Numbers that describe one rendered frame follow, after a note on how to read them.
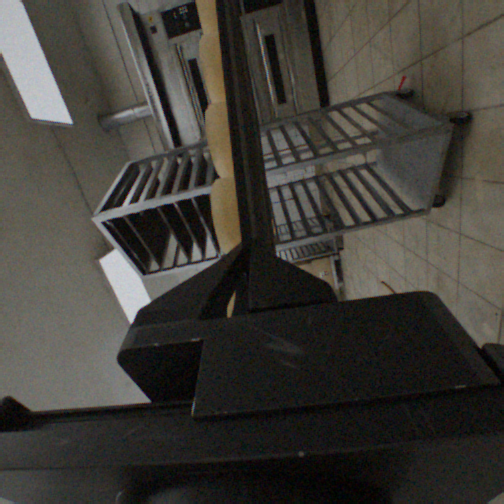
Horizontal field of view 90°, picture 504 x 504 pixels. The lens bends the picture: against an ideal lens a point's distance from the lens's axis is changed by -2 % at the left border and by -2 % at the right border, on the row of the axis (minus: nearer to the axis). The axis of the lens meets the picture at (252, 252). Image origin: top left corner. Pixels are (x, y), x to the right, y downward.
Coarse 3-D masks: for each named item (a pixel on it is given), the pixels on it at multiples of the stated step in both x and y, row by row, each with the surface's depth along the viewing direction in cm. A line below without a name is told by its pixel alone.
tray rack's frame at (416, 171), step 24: (384, 96) 151; (288, 120) 159; (384, 120) 158; (408, 120) 134; (432, 120) 116; (192, 144) 165; (336, 144) 173; (408, 144) 139; (432, 144) 120; (360, 168) 184; (384, 168) 174; (408, 168) 145; (432, 168) 124; (408, 192) 151; (432, 192) 130; (120, 240) 144
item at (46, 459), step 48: (0, 432) 5; (48, 432) 4; (96, 432) 4; (144, 432) 4; (192, 432) 4; (240, 432) 4; (288, 432) 4; (336, 432) 4; (384, 432) 3; (432, 432) 3; (480, 432) 3; (0, 480) 4; (48, 480) 4; (96, 480) 4; (144, 480) 4; (192, 480) 4; (240, 480) 4; (288, 480) 4; (336, 480) 4; (384, 480) 4; (432, 480) 4; (480, 480) 4
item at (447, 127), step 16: (432, 128) 108; (448, 128) 108; (368, 144) 111; (384, 144) 111; (304, 160) 114; (320, 160) 114; (176, 192) 122; (192, 192) 119; (208, 192) 120; (128, 208) 122; (144, 208) 123
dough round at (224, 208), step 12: (216, 180) 15; (228, 180) 15; (216, 192) 15; (228, 192) 14; (216, 204) 14; (228, 204) 14; (216, 216) 14; (228, 216) 14; (216, 228) 15; (228, 228) 14; (228, 240) 15; (240, 240) 15
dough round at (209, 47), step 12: (204, 36) 17; (216, 36) 17; (204, 48) 17; (216, 48) 17; (204, 60) 17; (216, 60) 17; (204, 72) 17; (216, 72) 17; (216, 84) 17; (216, 96) 18
